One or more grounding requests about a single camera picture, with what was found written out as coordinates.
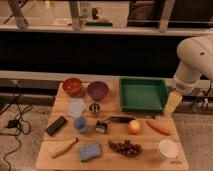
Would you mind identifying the yellow banana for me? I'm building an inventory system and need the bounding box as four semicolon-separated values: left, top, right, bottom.
49;138;78;158

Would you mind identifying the black power adapter cable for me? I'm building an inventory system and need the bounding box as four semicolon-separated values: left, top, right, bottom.
0;81;34;171

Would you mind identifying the bunch of dark grapes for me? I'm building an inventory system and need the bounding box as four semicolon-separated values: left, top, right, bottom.
108;140;142;158

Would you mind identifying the black binder clip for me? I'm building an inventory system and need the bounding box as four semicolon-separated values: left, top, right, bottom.
94;120;109;134

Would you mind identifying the blue cup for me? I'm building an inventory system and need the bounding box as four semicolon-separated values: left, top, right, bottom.
73;117;88;133

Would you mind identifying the blue sponge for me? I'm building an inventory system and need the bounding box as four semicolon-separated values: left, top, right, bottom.
80;143;101;162

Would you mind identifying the purple bowl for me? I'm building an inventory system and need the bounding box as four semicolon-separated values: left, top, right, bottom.
87;81;109;101

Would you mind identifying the light blue plate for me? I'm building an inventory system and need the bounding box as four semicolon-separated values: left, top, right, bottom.
68;98;87;118

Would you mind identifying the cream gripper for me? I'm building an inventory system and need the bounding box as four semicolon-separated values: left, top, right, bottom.
164;90;183;115

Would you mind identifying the white paper cup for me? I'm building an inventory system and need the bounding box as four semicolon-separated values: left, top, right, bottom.
156;139;179;160

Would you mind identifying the red bowl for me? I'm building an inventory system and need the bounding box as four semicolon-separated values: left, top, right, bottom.
62;78;82;96

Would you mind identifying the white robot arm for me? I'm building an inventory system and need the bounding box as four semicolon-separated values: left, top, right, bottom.
163;35;213;115

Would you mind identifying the green plastic tray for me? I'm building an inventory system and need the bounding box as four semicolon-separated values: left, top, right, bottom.
119;78;168;113

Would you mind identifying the orange carrot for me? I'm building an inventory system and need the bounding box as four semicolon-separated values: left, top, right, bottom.
146;120;171;136

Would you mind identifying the dark eggplant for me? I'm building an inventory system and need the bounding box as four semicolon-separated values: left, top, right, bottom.
107;116;136;123

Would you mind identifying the small metal cup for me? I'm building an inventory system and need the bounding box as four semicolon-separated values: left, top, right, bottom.
89;103;101;117

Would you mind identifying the black rectangular block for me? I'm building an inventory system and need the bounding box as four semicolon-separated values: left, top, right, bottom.
45;116;67;136

